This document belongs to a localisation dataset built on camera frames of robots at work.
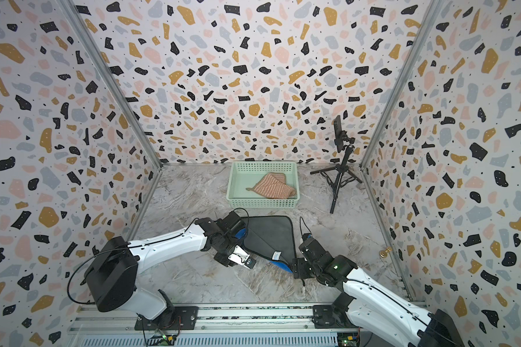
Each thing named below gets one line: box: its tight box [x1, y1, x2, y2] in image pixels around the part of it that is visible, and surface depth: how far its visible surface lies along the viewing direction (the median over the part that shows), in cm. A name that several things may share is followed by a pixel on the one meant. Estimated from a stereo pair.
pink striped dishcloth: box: [245, 172, 297, 200], surface depth 112 cm
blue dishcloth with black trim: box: [234, 215, 297, 274], surface depth 94 cm
